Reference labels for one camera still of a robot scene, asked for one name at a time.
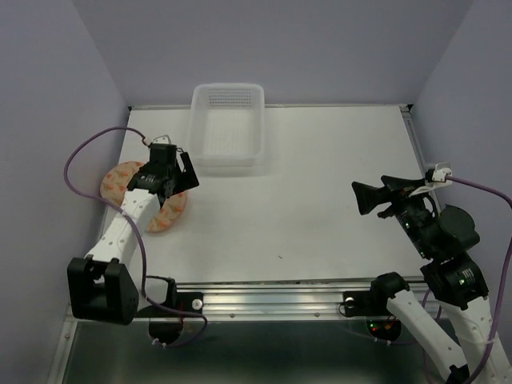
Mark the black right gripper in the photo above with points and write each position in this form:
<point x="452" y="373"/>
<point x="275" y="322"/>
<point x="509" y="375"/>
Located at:
<point x="367" y="196"/>

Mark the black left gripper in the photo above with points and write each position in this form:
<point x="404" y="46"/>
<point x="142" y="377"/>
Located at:
<point x="186" y="179"/>

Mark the orange floral round laundry bag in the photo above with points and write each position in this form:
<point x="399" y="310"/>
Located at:
<point x="113" y="188"/>

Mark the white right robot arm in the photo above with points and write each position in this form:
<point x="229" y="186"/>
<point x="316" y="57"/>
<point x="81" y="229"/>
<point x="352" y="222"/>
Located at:
<point x="475" y="354"/>

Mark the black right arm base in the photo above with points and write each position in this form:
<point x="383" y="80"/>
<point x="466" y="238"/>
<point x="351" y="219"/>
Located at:
<point x="381" y="325"/>

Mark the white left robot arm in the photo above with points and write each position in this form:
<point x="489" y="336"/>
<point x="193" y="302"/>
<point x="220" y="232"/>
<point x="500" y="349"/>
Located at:
<point x="100" y="285"/>

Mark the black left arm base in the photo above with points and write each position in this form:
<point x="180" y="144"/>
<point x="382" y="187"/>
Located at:
<point x="174" y="322"/>

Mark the white perforated plastic basket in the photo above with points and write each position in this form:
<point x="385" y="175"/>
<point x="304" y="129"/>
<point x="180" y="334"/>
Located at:
<point x="226" y="135"/>

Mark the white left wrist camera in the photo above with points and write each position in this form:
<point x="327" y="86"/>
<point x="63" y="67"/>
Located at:
<point x="163" y="141"/>

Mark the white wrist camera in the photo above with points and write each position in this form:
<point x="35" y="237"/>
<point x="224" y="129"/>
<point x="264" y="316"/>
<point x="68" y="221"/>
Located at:
<point x="163" y="141"/>
<point x="435" y="178"/>

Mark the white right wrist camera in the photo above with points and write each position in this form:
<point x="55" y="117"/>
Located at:
<point x="435" y="178"/>

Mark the aluminium mounting rail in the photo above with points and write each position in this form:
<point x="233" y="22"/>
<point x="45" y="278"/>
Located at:
<point x="284" y="301"/>

